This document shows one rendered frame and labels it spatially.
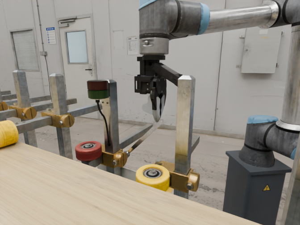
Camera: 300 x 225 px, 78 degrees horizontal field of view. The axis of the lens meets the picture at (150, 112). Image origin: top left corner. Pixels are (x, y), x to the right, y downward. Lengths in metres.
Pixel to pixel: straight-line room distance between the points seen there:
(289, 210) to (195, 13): 0.55
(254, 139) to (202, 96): 2.10
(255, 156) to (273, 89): 2.08
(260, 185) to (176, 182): 0.78
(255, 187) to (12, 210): 1.11
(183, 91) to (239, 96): 2.74
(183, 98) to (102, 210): 0.30
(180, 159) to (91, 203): 0.25
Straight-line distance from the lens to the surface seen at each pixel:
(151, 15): 0.57
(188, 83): 0.45
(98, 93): 0.53
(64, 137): 0.81
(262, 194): 1.31
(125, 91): 3.68
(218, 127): 3.30
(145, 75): 0.59
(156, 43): 0.55
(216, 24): 0.85
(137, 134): 0.83
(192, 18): 0.62
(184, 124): 0.48
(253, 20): 0.98
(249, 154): 1.23
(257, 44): 2.93
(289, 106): 1.06
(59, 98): 0.77
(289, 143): 1.08
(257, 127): 1.18
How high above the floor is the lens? 1.15
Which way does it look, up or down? 14 degrees down
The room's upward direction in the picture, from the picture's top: straight up
